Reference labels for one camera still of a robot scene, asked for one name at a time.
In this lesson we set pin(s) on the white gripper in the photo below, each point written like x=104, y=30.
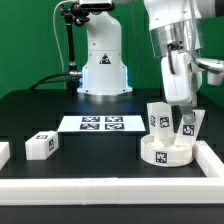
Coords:
x=180, y=83

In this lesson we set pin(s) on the white round stool seat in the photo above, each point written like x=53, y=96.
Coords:
x=165, y=153

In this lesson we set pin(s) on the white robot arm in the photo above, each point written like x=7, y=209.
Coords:
x=174, y=26

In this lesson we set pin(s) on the white marker sheet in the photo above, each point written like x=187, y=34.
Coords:
x=127, y=123

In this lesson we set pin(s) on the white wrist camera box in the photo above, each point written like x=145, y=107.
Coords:
x=214, y=69

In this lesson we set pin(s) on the white right fence wall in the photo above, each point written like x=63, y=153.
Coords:
x=208, y=161

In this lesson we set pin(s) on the white fence wall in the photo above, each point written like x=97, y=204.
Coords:
x=4, y=153
x=208, y=161
x=116, y=191

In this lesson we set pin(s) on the white front fence wall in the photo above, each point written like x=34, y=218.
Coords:
x=116, y=191

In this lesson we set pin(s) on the black camera stand pole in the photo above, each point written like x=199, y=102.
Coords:
x=74, y=15

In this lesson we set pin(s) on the white left fence wall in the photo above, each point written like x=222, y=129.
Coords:
x=4, y=153

